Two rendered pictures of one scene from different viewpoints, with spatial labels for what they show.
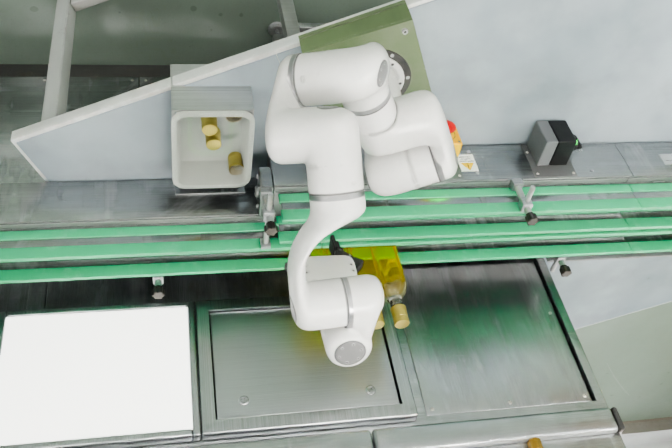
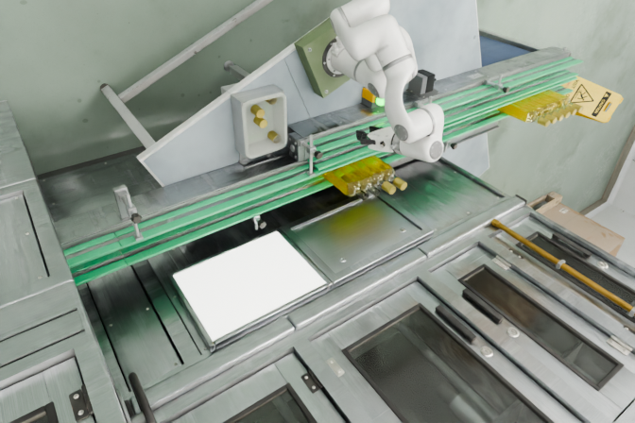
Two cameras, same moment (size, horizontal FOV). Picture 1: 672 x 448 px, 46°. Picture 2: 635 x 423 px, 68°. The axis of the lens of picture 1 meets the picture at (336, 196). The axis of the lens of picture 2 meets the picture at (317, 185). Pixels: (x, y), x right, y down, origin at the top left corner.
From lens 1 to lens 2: 0.74 m
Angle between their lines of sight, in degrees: 18
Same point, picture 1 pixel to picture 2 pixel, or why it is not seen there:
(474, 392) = (449, 215)
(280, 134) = (360, 36)
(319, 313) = (420, 125)
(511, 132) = not seen: hidden behind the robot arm
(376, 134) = not seen: hidden behind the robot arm
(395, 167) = not seen: hidden behind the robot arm
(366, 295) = (436, 109)
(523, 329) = (449, 182)
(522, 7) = (394, 2)
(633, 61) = (445, 25)
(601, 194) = (455, 98)
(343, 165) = (401, 40)
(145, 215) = (235, 181)
